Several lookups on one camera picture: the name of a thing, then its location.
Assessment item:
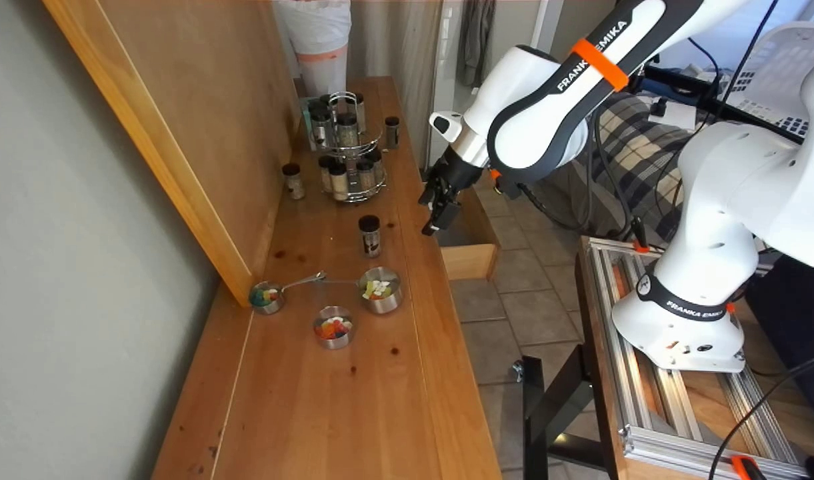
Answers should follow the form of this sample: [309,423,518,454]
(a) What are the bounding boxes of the orange black clamp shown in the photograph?
[629,216,651,255]
[729,453,769,480]

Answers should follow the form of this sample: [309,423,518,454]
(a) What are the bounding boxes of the heap of orange candies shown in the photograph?
[316,316,353,340]

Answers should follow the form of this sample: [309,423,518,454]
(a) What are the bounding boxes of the medium steel measuring cup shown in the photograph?
[313,305,356,351]

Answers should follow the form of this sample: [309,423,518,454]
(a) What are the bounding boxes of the plaid blanket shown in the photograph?
[547,92,697,247]

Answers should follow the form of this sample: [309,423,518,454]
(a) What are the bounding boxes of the small steel measuring cup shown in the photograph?
[248,270,327,316]

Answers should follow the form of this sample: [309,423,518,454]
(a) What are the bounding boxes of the white laundry basket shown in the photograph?
[727,21,814,139]

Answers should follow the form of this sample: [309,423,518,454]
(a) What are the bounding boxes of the wooden drawer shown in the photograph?
[436,189,501,281]

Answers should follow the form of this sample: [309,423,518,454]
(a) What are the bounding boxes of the hanging grey cloth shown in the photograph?
[457,0,497,89]

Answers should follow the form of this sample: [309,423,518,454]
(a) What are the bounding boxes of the large wooden board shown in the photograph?
[42,0,302,308]

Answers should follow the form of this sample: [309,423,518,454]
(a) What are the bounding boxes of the round wire spice rack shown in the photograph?
[306,91,389,203]

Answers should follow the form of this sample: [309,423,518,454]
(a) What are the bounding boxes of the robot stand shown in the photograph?
[512,236,814,480]

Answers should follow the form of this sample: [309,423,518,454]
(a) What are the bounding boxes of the black cable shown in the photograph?
[707,352,814,480]

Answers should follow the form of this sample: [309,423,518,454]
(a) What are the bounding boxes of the large steel measuring cup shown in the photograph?
[321,266,403,315]

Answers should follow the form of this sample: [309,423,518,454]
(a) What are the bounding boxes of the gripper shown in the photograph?
[418,148,485,237]

